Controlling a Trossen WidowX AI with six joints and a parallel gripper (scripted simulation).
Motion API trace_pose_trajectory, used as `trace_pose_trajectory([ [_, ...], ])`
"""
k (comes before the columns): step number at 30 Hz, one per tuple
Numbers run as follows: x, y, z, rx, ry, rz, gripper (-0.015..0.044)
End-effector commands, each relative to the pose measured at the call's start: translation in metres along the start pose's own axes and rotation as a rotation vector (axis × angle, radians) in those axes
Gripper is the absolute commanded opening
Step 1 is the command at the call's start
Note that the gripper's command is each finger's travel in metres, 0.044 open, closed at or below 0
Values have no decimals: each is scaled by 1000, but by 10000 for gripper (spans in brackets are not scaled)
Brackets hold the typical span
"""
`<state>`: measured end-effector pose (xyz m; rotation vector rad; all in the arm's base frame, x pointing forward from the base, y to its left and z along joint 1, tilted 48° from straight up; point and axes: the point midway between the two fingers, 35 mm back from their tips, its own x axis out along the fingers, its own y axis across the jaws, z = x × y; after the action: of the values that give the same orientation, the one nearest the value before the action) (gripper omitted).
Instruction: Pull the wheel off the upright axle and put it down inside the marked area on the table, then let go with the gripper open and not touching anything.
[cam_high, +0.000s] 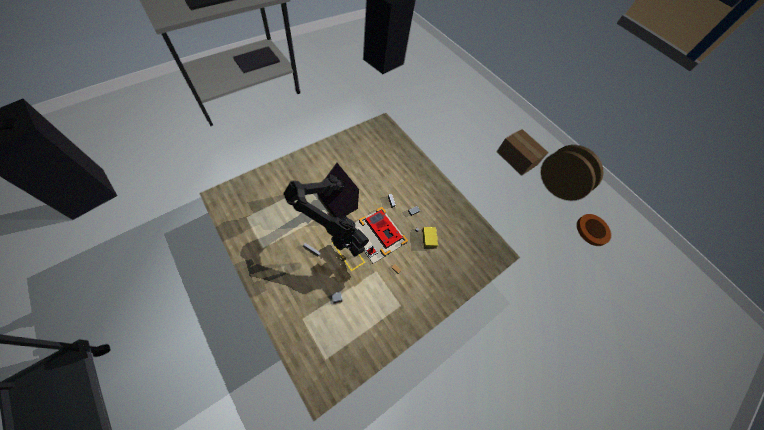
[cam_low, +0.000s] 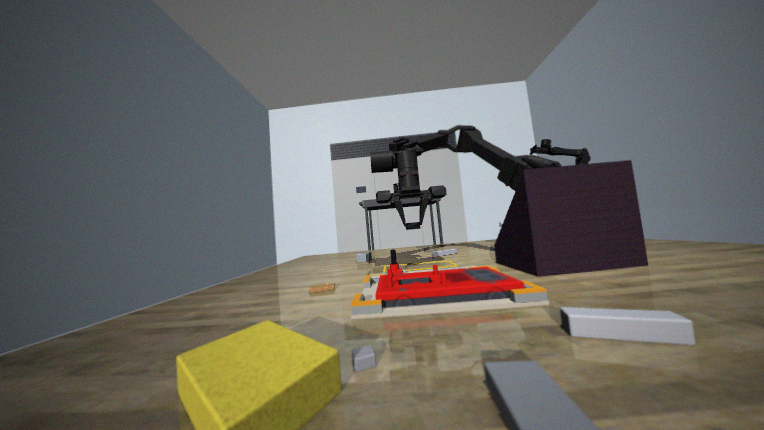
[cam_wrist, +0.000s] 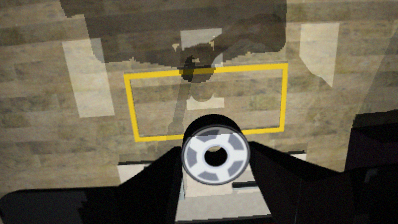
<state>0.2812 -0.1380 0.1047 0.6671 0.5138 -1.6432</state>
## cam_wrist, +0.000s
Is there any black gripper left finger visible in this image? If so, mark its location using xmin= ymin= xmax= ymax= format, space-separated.
xmin=0 ymin=146 xmax=182 ymax=224

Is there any yellow rectangular outline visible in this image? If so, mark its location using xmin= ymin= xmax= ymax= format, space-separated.
xmin=124 ymin=63 xmax=288 ymax=142

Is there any black tyre with white rim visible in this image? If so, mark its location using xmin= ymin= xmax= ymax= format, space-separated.
xmin=181 ymin=114 xmax=251 ymax=186

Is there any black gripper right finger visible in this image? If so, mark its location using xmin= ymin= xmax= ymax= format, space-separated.
xmin=249 ymin=141 xmax=398 ymax=224

